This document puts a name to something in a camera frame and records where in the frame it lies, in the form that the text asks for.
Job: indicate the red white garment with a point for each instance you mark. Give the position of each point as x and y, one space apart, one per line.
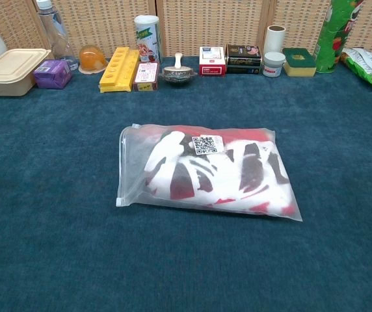
225 175

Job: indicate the frosted zip bag with QR label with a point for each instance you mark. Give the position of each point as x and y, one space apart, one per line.
132 162

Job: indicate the green snack bag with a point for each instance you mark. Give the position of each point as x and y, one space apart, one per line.
368 65

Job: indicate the dark patterned bowl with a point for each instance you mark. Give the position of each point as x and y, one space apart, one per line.
178 78

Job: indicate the white rice spoon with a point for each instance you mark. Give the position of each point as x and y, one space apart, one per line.
178 60

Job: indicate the red and white box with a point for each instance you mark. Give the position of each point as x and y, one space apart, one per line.
212 60

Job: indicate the yellow egg tray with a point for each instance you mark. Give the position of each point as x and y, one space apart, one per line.
117 73

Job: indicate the black printed box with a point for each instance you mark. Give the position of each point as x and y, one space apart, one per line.
243 58

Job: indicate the white printed canister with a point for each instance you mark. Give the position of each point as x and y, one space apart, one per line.
147 39

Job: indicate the small white jar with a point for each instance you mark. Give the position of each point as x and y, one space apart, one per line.
273 65

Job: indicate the orange jelly cup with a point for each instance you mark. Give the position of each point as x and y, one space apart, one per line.
91 60

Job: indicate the woven folding screen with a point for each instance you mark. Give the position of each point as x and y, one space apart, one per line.
205 22

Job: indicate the white paper roll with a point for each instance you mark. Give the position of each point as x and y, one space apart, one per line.
274 40

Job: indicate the green and yellow sponge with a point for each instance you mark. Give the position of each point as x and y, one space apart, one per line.
300 61

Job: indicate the blue carpet table cover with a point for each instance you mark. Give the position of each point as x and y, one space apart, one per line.
43 195

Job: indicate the small purple box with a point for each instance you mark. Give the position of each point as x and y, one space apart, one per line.
51 74

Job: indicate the clear plastic water bottle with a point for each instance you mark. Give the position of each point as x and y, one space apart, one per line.
56 35

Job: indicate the green chips can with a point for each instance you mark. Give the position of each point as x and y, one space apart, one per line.
332 42

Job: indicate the beige lidded lunch box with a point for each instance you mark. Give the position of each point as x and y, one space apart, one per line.
7 68

